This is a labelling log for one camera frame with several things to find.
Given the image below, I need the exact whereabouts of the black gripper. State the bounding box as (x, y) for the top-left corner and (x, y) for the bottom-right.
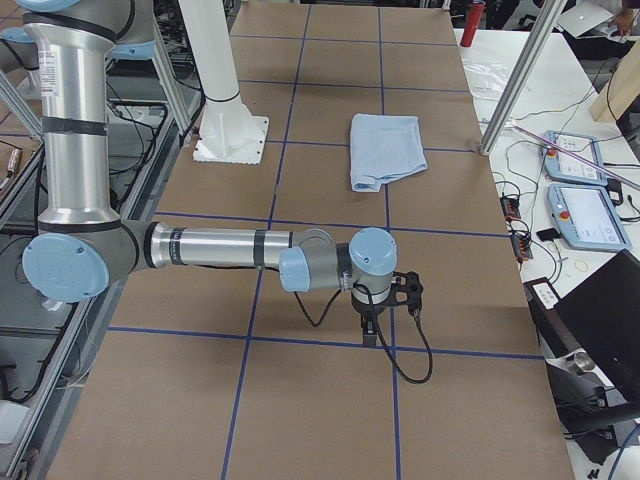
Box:
(351, 290), (388, 347)

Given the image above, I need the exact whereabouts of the light blue striped shirt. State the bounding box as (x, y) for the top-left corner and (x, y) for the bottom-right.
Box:
(350, 113), (428, 193)

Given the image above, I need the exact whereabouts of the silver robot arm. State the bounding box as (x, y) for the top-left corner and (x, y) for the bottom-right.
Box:
(22, 1), (400, 347)

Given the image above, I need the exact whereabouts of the black laptop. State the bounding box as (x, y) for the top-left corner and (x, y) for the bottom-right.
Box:
(524, 250), (639, 464)

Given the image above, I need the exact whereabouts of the lower teach pendant tablet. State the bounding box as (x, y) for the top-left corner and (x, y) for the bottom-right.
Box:
(547, 183), (633, 252)

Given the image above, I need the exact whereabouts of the teach pendant tablet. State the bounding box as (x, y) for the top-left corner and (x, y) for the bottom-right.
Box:
(547, 183), (633, 252)
(541, 129), (621, 187)

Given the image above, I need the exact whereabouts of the metal grabber stick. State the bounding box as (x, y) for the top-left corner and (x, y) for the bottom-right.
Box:
(505, 121), (640, 191)

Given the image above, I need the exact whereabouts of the upper teach pendant tablet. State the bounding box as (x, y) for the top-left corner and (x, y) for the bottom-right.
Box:
(541, 129), (621, 187)

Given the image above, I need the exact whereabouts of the clear plastic bag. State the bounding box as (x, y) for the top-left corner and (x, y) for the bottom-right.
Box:
(462, 59), (511, 101)

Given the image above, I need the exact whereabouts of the red bottle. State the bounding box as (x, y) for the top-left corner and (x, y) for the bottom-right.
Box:
(459, 0), (486, 48)

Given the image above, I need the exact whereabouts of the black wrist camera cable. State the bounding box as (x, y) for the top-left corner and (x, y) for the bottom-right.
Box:
(292, 282), (434, 385)

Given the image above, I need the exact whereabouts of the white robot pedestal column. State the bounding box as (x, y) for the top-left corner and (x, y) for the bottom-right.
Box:
(179, 0), (269, 165)

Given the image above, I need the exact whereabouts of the aluminium frame post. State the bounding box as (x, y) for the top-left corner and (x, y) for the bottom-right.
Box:
(478, 0), (567, 156)

